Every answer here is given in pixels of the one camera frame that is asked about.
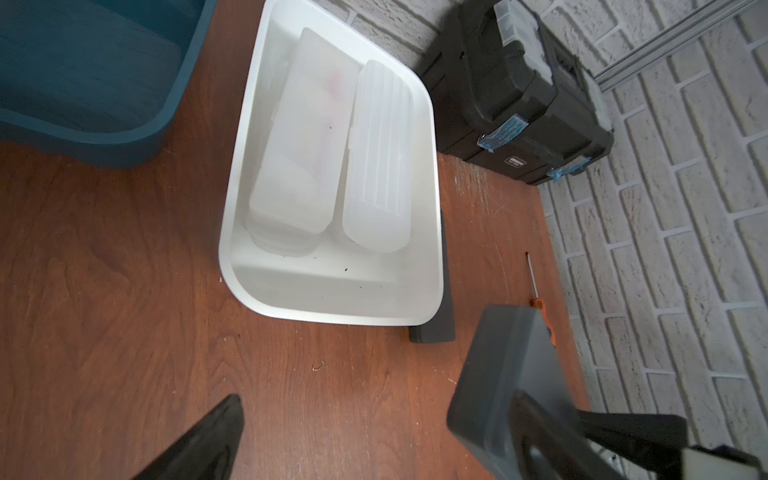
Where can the black pencil case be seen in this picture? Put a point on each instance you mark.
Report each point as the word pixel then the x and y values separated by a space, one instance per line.
pixel 511 350

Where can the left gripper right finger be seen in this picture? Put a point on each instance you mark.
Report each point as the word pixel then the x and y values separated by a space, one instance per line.
pixel 546 449

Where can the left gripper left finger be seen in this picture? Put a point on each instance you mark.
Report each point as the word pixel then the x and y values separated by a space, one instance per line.
pixel 207 450

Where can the black plastic toolbox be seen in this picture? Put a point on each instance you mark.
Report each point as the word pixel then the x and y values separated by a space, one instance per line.
pixel 510 97

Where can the white storage bin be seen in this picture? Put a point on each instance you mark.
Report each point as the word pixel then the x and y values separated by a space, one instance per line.
pixel 335 283

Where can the ribbed translucent pencil case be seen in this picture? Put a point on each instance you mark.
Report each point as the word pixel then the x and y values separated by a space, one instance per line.
pixel 376 213

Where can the teal storage bin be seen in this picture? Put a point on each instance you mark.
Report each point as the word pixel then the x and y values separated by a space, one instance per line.
pixel 98 81

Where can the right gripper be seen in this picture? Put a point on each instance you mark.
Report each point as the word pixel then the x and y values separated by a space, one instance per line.
pixel 659 443

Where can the orange handled screwdriver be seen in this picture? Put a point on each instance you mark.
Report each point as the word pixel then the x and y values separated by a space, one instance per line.
pixel 538 303

